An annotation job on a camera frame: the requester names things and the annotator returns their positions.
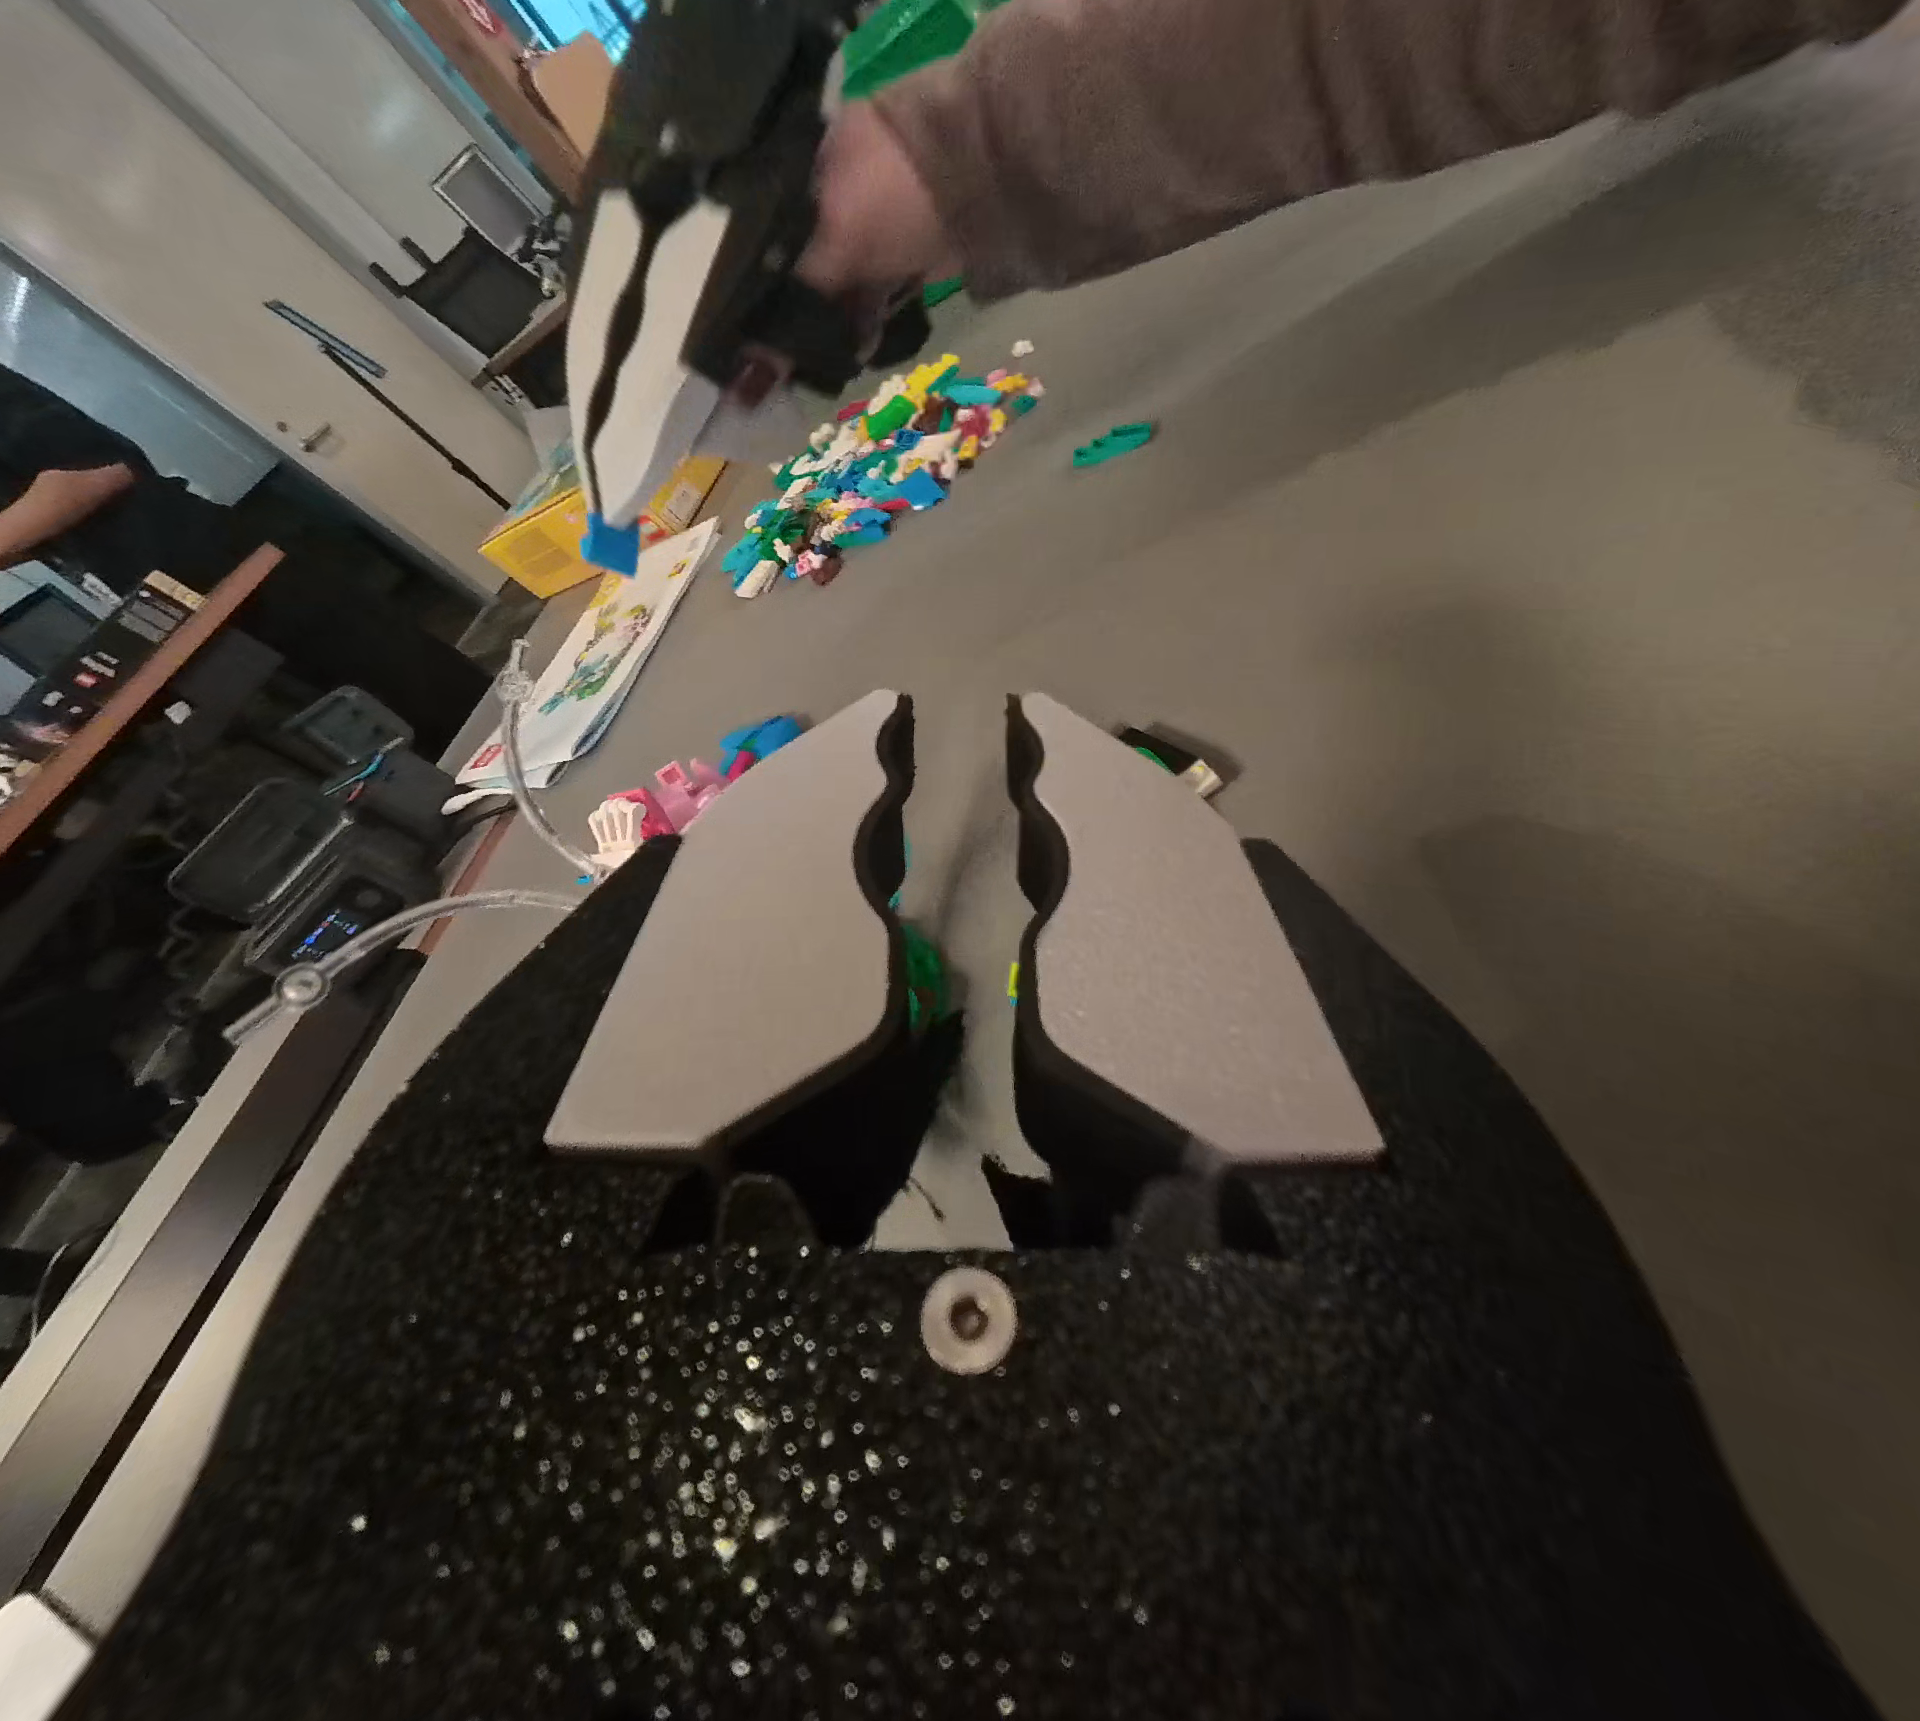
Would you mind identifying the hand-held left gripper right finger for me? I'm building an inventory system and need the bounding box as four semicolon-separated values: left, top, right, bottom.
1007;690;1389;1176

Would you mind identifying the lego instruction booklet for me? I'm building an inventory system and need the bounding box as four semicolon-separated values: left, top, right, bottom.
451;518;725;792

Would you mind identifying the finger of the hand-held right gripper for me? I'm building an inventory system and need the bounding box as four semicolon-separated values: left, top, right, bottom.
595;211;754;524
563;184;652;524

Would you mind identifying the person's right hand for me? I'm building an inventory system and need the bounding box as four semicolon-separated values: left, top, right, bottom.
810;100;962;299

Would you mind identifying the black printed box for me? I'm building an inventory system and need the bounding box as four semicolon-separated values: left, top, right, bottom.
0;574;201;764

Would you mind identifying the pile of colourful lego bricks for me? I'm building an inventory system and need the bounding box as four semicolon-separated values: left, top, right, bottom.
720;341;1047;602

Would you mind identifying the person's right forearm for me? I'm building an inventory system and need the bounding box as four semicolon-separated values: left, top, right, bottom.
874;0;1920;299

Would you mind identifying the teal green lego assembly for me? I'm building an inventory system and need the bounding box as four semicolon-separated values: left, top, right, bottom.
897;917;962;1024

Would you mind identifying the pink lego assembly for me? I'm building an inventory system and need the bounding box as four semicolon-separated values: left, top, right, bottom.
585;714;803;875

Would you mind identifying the yellow lego box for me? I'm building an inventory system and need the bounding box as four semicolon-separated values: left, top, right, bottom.
478;449;731;602

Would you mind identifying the black device with lit display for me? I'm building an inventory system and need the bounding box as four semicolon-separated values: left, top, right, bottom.
247;874;428;979

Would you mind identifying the wooden edged desk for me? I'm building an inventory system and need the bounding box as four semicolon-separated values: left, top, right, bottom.
0;545;286;852

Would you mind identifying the transparent lego tube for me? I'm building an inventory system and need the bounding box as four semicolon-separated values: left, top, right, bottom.
224;889;585;1041
493;643;599;885

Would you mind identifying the black office chair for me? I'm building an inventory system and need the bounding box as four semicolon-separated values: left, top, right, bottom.
376;230;571;358

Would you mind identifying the cardboard box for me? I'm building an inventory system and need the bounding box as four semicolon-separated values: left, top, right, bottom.
516;36;619;198

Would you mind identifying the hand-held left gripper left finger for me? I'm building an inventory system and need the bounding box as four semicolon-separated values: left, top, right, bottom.
544;690;917;1168

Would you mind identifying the grey framed monitor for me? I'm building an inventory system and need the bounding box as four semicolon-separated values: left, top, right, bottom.
433;146;550;244

